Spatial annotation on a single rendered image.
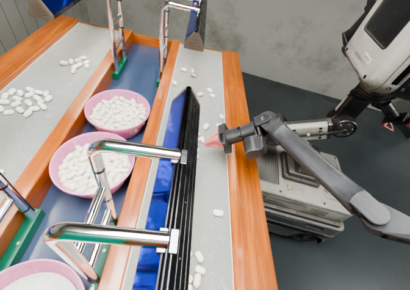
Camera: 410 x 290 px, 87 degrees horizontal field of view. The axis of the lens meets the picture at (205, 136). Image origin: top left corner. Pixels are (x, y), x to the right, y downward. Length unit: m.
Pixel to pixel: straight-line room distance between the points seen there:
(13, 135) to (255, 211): 0.91
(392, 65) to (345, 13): 2.14
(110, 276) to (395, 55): 1.01
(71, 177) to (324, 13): 2.75
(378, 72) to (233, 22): 2.17
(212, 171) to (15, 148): 0.70
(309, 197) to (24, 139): 1.33
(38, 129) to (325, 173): 0.99
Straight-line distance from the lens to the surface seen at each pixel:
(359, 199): 0.58
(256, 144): 0.72
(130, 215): 0.73
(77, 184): 0.86
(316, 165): 0.64
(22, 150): 0.98
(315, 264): 1.80
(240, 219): 0.77
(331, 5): 2.93
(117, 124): 0.98
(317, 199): 1.38
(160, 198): 0.39
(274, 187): 1.27
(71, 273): 0.72
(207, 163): 0.88
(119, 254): 0.70
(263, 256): 0.76
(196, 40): 0.90
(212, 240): 0.75
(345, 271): 1.92
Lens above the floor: 1.44
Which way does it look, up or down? 46 degrees down
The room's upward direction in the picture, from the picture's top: 16 degrees clockwise
